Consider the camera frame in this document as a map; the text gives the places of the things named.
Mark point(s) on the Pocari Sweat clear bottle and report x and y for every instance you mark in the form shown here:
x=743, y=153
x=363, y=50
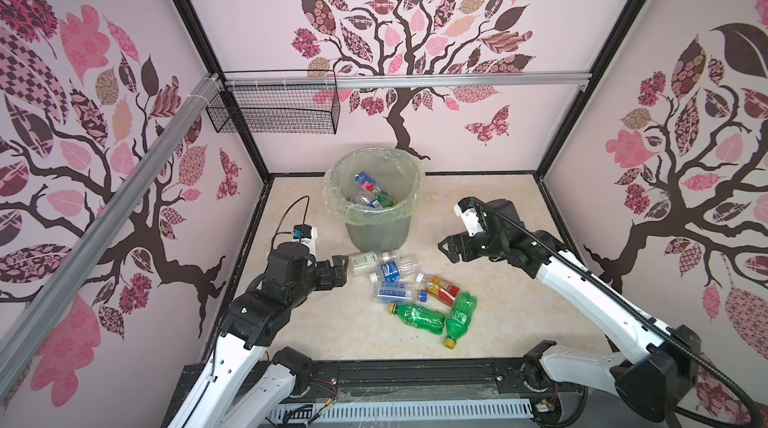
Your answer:
x=395, y=271

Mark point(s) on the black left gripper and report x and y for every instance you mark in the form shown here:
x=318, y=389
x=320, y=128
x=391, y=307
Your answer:
x=339, y=271

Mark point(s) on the white slotted cable duct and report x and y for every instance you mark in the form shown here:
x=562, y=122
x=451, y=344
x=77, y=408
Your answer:
x=363, y=412

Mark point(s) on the green plastic bin liner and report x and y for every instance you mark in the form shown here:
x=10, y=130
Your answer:
x=375, y=212

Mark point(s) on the tall clear purple-tint bottle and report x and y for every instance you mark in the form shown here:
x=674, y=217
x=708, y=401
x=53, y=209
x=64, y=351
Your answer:
x=365, y=198

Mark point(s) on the clear bottle green white label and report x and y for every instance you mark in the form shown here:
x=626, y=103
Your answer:
x=366, y=262

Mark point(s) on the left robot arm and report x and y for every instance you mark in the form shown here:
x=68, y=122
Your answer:
x=253, y=320

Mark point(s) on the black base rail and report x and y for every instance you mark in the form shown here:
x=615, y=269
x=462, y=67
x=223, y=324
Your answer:
x=412, y=380

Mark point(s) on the clear bottle blue text label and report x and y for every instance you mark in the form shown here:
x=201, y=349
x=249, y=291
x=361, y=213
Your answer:
x=399, y=293

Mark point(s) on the yellow red label bottle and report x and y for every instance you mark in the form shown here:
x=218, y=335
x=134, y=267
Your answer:
x=439, y=288

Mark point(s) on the grey mesh waste bin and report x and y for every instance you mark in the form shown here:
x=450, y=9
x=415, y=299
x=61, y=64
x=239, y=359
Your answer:
x=378, y=230

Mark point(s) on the green bottle yellow cap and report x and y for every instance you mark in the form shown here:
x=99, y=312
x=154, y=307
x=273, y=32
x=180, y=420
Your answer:
x=459, y=320

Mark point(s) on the aluminium rail back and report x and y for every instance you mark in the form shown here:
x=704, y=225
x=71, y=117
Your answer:
x=414, y=80

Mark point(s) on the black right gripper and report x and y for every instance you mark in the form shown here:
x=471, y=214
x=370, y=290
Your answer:
x=460, y=238

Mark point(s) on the black wire wall basket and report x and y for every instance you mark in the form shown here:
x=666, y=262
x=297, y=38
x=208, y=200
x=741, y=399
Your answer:
x=290, y=101

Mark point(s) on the clear bottle pink blue label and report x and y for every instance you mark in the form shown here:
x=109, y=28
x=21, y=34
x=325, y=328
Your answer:
x=365, y=181

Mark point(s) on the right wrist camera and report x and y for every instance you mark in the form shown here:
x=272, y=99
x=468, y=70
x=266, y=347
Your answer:
x=468, y=213

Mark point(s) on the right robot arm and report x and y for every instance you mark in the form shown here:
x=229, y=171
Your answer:
x=654, y=367

